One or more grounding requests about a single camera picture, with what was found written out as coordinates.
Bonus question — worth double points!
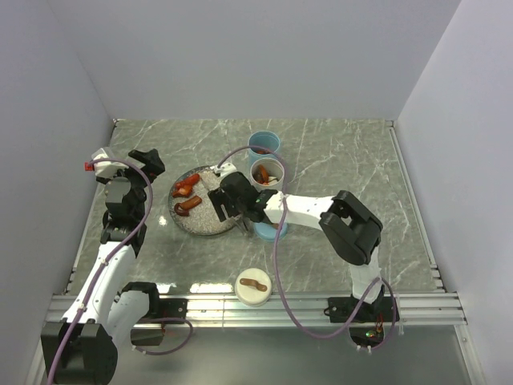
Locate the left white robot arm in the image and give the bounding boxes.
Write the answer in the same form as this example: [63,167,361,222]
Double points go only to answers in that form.
[41,148,165,384]

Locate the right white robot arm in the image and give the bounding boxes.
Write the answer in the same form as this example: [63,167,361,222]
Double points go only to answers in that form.
[208,167,384,321]

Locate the white cylindrical container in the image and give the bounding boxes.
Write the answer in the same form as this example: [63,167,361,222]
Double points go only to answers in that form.
[249,158,285,191]

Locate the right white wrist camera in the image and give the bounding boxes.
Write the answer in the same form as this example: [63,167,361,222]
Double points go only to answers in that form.
[212,162,237,178]

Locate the aluminium front rail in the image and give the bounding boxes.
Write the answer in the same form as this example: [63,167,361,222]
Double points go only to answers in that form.
[50,291,468,329]

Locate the brown sausage toy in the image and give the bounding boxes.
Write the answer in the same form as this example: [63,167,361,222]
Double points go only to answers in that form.
[173,195,202,217]

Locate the speckled grey plate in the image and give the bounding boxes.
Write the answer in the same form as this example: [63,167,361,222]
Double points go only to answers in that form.
[168,165,239,236]

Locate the white square toast toy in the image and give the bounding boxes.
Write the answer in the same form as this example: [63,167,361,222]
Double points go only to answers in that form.
[265,176,281,185]

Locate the blue lid brown handle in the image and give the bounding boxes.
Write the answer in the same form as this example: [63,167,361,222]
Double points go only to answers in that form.
[253,223,289,242]

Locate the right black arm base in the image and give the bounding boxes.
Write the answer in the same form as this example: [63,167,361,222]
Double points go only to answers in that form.
[324,296,400,350]

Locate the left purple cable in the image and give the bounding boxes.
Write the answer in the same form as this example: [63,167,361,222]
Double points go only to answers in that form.
[46,158,194,385]

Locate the blue cylindrical container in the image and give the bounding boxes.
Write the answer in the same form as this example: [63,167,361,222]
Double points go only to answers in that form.
[248,131,281,166]

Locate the aluminium rail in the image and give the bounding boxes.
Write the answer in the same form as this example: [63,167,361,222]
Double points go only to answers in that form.
[386,120,446,293]
[50,291,468,329]

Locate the metal serving tongs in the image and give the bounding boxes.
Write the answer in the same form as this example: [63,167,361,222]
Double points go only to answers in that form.
[234,216,252,237]

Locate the white lid brown handle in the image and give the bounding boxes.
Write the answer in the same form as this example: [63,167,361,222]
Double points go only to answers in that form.
[235,268,272,307]

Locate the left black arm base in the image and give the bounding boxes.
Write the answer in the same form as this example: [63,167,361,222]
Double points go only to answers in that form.
[130,298,189,347]

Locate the red sausage toy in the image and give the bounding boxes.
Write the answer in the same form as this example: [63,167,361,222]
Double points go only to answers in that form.
[172,173,200,198]

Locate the aluminium right side rail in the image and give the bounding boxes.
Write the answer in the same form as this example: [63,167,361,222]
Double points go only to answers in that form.
[386,120,446,293]

